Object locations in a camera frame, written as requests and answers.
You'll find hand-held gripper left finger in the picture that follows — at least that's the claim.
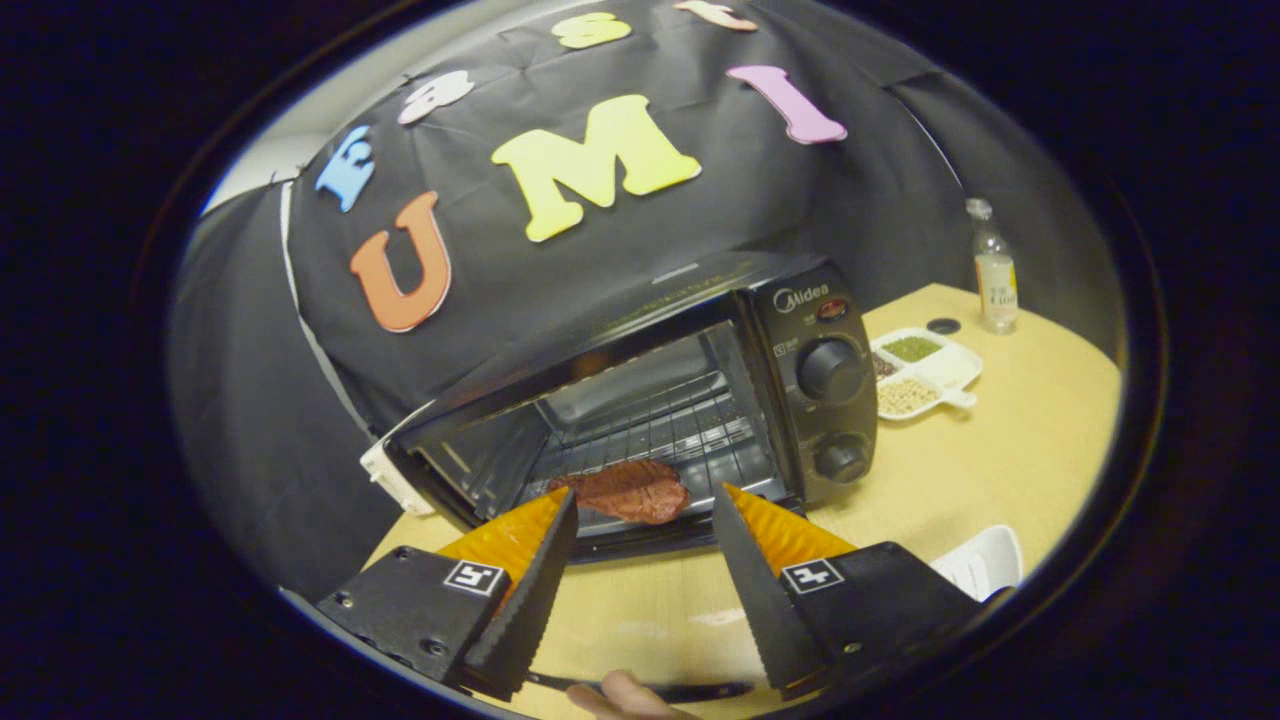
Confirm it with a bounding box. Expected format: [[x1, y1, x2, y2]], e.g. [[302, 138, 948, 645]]
[[315, 487, 579, 701]]

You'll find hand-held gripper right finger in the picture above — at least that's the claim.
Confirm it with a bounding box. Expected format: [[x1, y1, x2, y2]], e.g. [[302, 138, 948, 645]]
[[712, 483, 986, 699]]

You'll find red-brown meat piece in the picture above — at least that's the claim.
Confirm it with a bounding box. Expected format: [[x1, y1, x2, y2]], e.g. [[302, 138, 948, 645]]
[[548, 459, 691, 526]]

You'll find black toaster oven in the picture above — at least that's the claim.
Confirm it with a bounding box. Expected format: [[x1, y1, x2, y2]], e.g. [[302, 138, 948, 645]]
[[385, 250, 881, 566]]

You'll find white pop-up toaster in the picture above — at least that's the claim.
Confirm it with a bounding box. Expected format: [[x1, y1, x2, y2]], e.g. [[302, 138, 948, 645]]
[[360, 400, 436, 516]]

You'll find small white rectangular tray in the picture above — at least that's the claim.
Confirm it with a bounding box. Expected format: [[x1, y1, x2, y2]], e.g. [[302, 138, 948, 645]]
[[930, 525, 1023, 603]]

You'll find white divided dish with beans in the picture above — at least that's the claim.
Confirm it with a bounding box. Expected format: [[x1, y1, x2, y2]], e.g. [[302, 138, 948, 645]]
[[870, 327, 984, 421]]

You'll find clear plastic bottle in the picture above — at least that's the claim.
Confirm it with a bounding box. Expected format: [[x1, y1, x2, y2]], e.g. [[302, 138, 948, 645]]
[[966, 198, 1019, 335]]

